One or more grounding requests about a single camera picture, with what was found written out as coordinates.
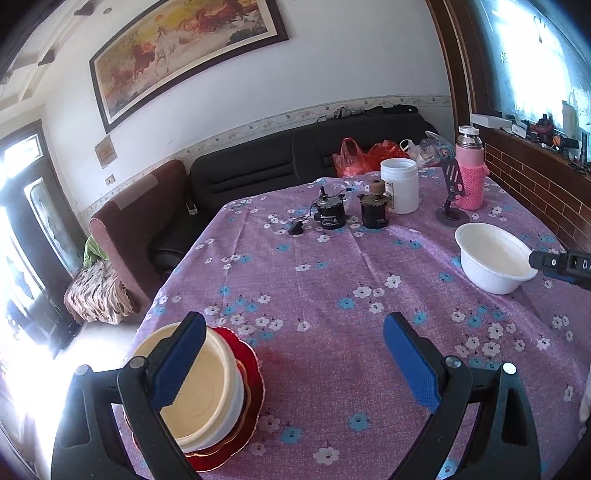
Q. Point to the clear plastic bag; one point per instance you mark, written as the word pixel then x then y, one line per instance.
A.
pixel 429 152

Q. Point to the framed horse painting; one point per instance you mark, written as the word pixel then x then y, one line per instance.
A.
pixel 172 41

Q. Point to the purple floral tablecloth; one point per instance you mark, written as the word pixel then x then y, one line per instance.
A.
pixel 313 306

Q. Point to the red plastic bag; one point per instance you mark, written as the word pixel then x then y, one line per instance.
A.
pixel 353 161

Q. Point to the wooden glass door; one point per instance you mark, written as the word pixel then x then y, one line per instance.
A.
pixel 41 241

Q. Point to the small wall plaque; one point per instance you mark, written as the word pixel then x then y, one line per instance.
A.
pixel 105 152

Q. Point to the pink knit-sleeved thermos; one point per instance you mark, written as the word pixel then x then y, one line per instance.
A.
pixel 470 155

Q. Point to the white plastic jar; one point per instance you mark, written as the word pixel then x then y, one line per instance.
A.
pixel 401 179

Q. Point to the black round motor device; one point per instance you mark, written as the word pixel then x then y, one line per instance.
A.
pixel 328 210

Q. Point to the black phone stand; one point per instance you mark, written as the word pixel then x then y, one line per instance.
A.
pixel 448 215

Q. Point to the maroon armchair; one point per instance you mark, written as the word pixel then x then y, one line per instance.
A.
pixel 125 226

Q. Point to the black sofa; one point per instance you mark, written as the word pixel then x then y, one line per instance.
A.
pixel 273 162

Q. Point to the cream plastic colander bowl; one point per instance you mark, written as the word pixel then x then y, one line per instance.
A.
pixel 208 387

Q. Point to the red plate with gold text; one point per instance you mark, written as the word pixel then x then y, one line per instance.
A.
pixel 215 412

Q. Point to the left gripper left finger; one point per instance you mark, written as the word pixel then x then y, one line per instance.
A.
pixel 88 444

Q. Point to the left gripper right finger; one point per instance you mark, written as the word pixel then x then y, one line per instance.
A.
pixel 503 443

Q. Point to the red gold-rimmed flower plate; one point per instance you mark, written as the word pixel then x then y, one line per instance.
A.
pixel 230 424

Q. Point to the white foam bowl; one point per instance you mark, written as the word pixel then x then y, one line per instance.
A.
pixel 493 259
pixel 226 401

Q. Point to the dark bottle with cork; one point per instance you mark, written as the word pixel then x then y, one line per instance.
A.
pixel 374 205

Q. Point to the patterned blanket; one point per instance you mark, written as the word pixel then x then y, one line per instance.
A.
pixel 97 294

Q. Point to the green cloth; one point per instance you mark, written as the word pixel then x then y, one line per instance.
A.
pixel 92 252

